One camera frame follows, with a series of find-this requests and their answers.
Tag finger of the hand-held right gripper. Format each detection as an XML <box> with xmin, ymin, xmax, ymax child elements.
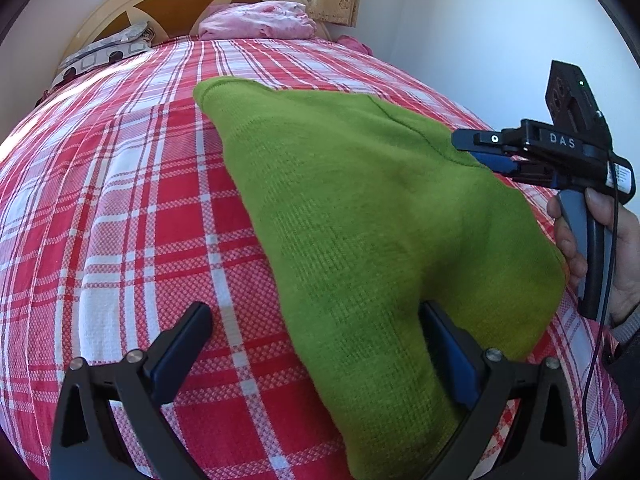
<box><xmin>472</xmin><ymin>152</ymin><xmax>522</xmax><ymax>177</ymax></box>
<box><xmin>450</xmin><ymin>128</ymin><xmax>525</xmax><ymax>155</ymax></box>

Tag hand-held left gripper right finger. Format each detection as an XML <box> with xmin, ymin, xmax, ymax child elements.
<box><xmin>417</xmin><ymin>299</ymin><xmax>581</xmax><ymax>480</ymax></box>

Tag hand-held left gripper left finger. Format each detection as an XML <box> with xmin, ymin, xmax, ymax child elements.
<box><xmin>50</xmin><ymin>302</ymin><xmax>214</xmax><ymax>480</ymax></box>

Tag green knitted sweater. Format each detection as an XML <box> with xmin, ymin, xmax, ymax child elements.
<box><xmin>193</xmin><ymin>76</ymin><xmax>568</xmax><ymax>480</ymax></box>

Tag person's right forearm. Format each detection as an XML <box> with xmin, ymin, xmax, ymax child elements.
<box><xmin>602</xmin><ymin>302</ymin><xmax>640</xmax><ymax>386</ymax></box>

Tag person's right hand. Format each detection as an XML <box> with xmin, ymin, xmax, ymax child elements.
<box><xmin>546</xmin><ymin>187</ymin><xmax>640</xmax><ymax>328</ymax></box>

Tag pink cloth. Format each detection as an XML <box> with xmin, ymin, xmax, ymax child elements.
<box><xmin>338</xmin><ymin>35</ymin><xmax>374</xmax><ymax>57</ymax></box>

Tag red plaid bed sheet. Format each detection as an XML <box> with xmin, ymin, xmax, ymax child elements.
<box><xmin>0</xmin><ymin>35</ymin><xmax>628</xmax><ymax>480</ymax></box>

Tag pink pillow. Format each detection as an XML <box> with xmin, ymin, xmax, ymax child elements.
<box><xmin>198</xmin><ymin>1</ymin><xmax>317</xmax><ymax>41</ymax></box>

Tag grey patterned pillow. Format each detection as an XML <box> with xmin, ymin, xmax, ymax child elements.
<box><xmin>50</xmin><ymin>21</ymin><xmax>153</xmax><ymax>88</ymax></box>

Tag cream wooden headboard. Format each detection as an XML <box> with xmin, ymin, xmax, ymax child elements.
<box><xmin>59</xmin><ymin>0</ymin><xmax>333</xmax><ymax>68</ymax></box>

